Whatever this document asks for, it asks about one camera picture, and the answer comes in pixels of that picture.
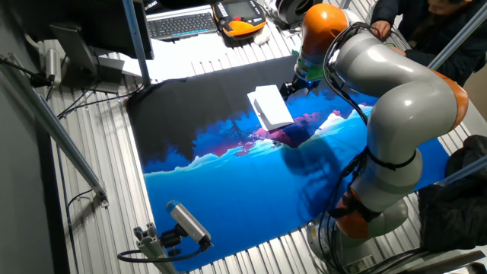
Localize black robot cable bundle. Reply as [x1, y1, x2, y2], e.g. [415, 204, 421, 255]
[317, 21, 419, 274]

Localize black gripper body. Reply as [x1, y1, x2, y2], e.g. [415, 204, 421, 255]
[285, 74, 321, 96]

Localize silver depth camera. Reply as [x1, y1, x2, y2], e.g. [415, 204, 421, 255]
[165, 199, 214, 252]

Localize black camera ball mount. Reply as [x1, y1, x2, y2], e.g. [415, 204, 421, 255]
[159, 224, 188, 257]

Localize bare person hand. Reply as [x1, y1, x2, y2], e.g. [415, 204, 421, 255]
[371, 19, 393, 41]

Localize white crumpled tissue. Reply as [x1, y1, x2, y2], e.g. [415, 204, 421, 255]
[253, 28, 272, 46]

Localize black computer monitor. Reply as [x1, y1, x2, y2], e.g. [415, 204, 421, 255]
[14, 0, 155, 61]

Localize grey monitor stand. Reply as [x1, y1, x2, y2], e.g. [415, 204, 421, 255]
[49, 23, 126, 94]

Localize black monitor cables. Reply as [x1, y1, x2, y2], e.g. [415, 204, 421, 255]
[56, 82, 146, 119]

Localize black cable with plug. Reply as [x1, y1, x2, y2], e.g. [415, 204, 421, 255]
[0, 56, 54, 89]

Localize orange and grey teach pendant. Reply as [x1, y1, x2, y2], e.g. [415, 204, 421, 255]
[212, 0, 267, 39]

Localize blue landscape print mat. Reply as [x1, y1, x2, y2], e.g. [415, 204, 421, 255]
[125, 55, 452, 273]

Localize small silver cylinder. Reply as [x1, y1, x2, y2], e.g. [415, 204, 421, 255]
[44, 47, 62, 87]

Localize white box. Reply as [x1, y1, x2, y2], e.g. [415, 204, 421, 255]
[246, 84, 295, 132]

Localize person in dark jacket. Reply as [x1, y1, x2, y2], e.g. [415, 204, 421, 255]
[371, 0, 487, 87]

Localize slanted aluminium frame bar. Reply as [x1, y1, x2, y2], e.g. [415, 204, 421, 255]
[428, 2, 487, 72]
[433, 154, 487, 187]

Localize silver keyboard with black keys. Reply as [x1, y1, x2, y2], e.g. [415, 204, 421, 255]
[145, 5, 218, 41]

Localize aluminium camera bracket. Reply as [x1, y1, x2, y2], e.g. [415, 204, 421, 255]
[132, 222, 178, 274]

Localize thin dark floor cable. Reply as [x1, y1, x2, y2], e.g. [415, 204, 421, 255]
[56, 146, 94, 274]

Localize long slanted aluminium bar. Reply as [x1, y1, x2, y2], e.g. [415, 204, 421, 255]
[0, 53, 110, 209]

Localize black camera cable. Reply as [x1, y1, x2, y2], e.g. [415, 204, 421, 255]
[116, 243, 206, 264]

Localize black round device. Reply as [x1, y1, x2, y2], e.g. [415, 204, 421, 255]
[274, 0, 324, 26]

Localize upright aluminium profile post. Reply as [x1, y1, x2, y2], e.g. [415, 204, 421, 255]
[121, 0, 152, 88]

